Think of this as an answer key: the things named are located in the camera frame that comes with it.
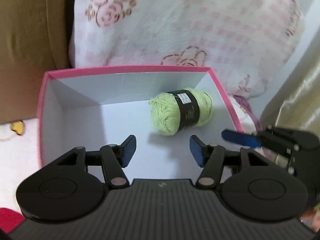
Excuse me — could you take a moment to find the brown embroidered cushion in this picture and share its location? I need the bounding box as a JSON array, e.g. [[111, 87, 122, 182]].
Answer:
[[1, 0, 74, 124]]

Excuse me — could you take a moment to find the beige satin curtain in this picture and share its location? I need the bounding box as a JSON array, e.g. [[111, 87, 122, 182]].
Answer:
[[260, 40, 319, 135]]

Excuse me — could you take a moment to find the green yarn ball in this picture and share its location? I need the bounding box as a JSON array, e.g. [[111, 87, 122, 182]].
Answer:
[[149, 88, 214, 136]]

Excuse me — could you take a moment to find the white bear pattern blanket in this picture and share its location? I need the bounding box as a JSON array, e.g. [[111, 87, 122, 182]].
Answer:
[[0, 95, 276, 233]]

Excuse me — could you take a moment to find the pink floral pillow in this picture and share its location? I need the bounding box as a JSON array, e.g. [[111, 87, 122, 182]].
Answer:
[[69, 0, 304, 98]]

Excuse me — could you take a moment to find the pink cardboard box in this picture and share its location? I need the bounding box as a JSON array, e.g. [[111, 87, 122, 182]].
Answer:
[[37, 66, 242, 180]]

